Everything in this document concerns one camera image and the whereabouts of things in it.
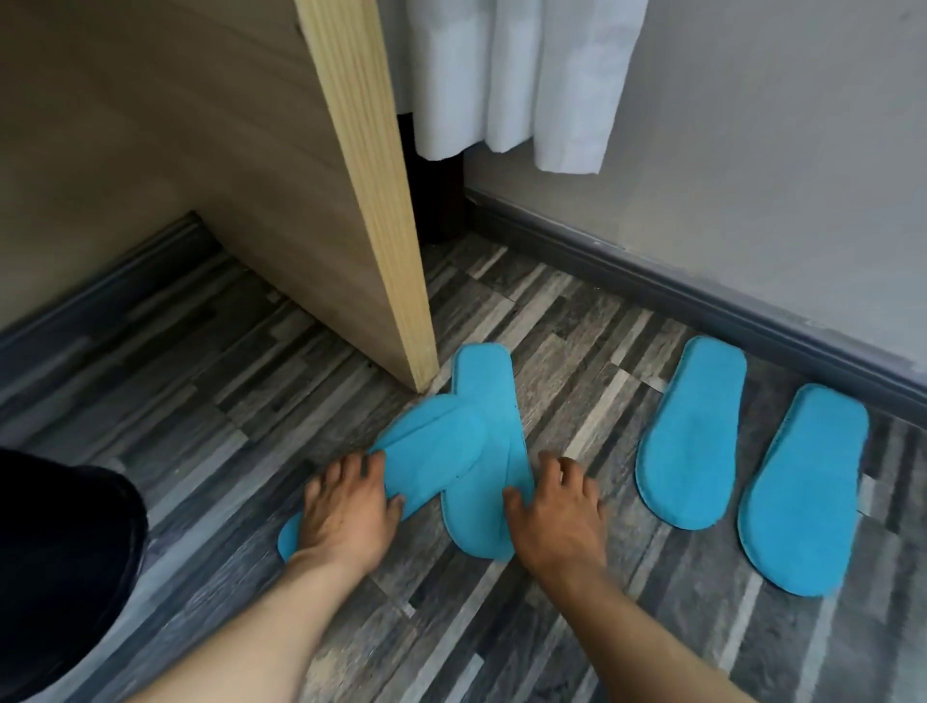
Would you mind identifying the person's left hand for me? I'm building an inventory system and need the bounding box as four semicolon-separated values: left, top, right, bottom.
296;450;405;577

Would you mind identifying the person's right hand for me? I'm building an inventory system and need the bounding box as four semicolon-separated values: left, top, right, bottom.
503;450;609;588

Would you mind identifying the blue slipper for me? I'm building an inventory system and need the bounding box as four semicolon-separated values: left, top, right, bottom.
441;344;536;563
635;335;748;531
277;396;488;563
737;383;870;598

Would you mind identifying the person's right forearm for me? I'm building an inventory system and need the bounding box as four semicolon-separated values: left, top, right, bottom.
549;568;758;703

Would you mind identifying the person's left forearm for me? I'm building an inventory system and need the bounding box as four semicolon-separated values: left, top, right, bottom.
133;549;385;703

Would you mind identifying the person's black trouser leg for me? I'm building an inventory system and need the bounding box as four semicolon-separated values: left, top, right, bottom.
0;447;150;702

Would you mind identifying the dark grey baseboard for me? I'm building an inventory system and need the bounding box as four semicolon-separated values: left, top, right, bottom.
0;211;222;363
463;186;927;425

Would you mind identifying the light wooden cabinet panel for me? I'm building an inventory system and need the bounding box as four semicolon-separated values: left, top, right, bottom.
173;0;441;395

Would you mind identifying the white hanging curtain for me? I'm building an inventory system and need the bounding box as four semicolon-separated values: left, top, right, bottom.
404;0;650;175

